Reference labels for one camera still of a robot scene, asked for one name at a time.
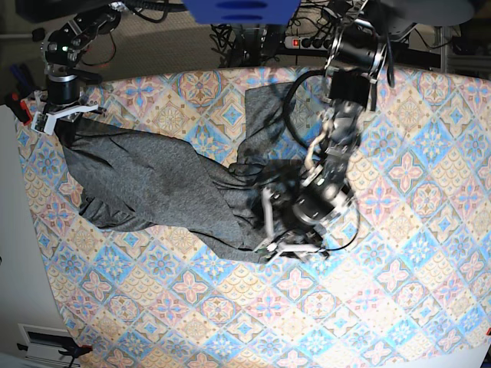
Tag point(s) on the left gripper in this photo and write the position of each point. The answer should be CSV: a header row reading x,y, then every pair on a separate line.
x,y
293,242

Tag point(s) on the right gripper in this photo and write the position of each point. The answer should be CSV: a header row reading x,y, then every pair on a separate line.
x,y
47,114

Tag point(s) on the grey t-shirt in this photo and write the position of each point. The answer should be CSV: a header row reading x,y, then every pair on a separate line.
x,y
133,180

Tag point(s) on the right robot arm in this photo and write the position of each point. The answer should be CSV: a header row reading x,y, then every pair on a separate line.
x,y
62,51

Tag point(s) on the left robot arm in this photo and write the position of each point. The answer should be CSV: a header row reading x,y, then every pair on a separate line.
x,y
300,200

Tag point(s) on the red black clamp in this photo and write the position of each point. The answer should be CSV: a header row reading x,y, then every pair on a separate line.
x,y
18,108

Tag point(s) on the patterned tablecloth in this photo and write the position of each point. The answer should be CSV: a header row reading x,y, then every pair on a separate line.
x,y
409,277

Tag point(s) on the white power strip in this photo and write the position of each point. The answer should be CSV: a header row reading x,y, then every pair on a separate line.
x,y
307,43

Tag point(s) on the white vent panel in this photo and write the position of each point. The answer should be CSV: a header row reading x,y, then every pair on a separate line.
x,y
42,344

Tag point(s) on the blue orange clamp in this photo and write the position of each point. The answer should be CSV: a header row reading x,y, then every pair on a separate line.
x,y
75,352

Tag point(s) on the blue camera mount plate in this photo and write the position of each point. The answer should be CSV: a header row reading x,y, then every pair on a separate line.
x,y
243,12

